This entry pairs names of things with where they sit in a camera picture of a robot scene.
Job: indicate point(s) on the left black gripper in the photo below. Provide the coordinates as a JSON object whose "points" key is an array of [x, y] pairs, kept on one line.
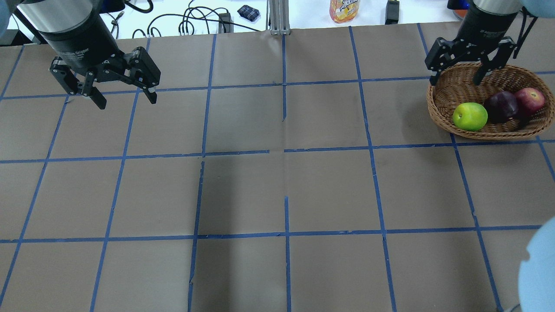
{"points": [[83, 48]]}

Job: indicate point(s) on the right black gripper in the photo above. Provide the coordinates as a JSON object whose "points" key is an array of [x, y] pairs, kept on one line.
{"points": [[480, 29]]}

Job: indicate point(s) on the dark red apple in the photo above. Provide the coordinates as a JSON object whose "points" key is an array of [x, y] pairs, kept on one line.
{"points": [[501, 107]]}

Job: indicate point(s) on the green apple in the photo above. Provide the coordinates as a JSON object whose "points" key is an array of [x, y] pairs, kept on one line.
{"points": [[470, 116]]}

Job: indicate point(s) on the red striped apple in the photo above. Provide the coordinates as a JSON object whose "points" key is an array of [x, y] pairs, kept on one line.
{"points": [[530, 101]]}

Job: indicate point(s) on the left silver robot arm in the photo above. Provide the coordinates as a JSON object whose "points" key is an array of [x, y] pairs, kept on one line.
{"points": [[51, 16]]}

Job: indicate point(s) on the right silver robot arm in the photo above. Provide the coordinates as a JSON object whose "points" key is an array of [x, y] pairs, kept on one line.
{"points": [[536, 274]]}

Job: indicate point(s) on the wicker basket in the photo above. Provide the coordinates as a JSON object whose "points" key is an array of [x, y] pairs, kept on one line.
{"points": [[455, 86]]}

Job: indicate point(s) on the orange bucket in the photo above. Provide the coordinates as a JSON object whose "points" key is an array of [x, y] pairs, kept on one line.
{"points": [[458, 7]]}

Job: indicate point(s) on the black power adapter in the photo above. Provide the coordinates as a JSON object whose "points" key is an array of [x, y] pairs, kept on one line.
{"points": [[392, 14]]}

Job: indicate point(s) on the orange juice bottle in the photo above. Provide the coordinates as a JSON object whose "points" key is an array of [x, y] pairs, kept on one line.
{"points": [[342, 11]]}

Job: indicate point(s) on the aluminium frame post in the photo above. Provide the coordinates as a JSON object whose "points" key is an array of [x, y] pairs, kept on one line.
{"points": [[278, 17]]}

